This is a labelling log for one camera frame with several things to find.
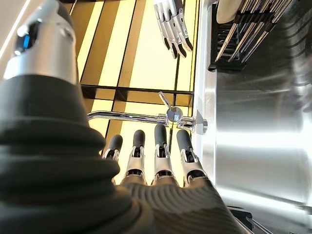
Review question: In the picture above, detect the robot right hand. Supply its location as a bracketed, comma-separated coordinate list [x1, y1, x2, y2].
[153, 0, 194, 59]

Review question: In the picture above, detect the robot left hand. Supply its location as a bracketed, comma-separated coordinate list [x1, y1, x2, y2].
[0, 0, 244, 234]

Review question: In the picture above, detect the beige plate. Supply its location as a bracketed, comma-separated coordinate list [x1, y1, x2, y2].
[216, 0, 247, 24]

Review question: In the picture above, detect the black dish rack with plates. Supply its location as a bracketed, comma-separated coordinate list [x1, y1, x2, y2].
[207, 0, 293, 73]

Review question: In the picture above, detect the chrome gooseneck faucet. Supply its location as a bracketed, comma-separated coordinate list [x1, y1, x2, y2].
[87, 91, 208, 135]

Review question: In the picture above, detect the stainless steel sink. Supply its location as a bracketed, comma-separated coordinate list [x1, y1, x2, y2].
[192, 0, 312, 234]

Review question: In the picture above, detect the empty black dish rack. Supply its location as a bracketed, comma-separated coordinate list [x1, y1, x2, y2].
[229, 207, 273, 234]

